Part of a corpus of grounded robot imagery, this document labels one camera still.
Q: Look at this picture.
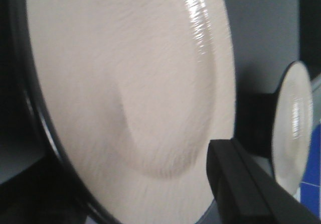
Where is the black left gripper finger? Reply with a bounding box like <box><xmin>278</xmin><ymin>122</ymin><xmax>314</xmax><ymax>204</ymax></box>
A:
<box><xmin>207</xmin><ymin>139</ymin><xmax>320</xmax><ymax>223</ymax></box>

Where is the beige round plate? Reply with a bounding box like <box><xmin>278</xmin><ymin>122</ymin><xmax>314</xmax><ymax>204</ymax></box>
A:
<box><xmin>9</xmin><ymin>0</ymin><xmax>235</xmax><ymax>223</ymax></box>
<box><xmin>271</xmin><ymin>61</ymin><xmax>313</xmax><ymax>195</ymax></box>

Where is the right blue cabinet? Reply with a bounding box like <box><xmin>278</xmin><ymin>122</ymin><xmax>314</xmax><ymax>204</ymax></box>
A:
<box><xmin>296</xmin><ymin>123</ymin><xmax>320</xmax><ymax>218</ymax></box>

